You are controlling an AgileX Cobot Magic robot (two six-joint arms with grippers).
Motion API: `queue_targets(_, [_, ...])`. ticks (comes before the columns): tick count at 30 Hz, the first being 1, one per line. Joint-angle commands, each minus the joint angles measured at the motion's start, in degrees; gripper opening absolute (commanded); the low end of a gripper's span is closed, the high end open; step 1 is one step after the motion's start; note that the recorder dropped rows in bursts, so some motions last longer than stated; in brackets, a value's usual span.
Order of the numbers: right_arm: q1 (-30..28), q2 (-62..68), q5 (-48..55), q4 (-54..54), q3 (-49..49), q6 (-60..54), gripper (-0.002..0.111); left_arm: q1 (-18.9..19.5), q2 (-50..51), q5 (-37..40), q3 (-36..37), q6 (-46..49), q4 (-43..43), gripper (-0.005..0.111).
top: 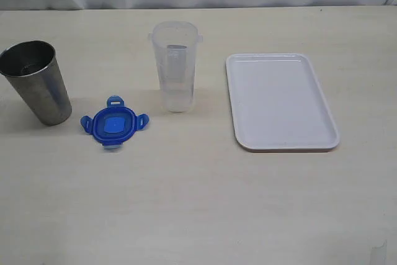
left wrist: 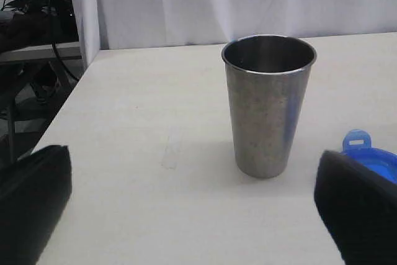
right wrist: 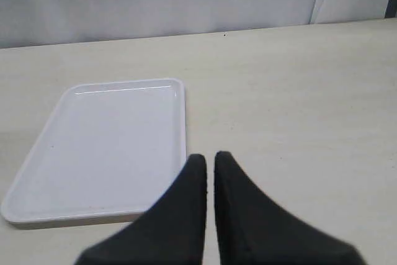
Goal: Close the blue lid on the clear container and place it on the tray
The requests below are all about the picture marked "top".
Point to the clear plastic container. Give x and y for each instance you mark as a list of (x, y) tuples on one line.
[(175, 47)]

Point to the blue plastic lid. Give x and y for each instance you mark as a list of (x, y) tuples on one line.
[(115, 124)]

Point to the stainless steel cup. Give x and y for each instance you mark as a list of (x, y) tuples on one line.
[(32, 70)]

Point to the white rectangular tray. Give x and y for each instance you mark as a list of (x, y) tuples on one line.
[(277, 103)]

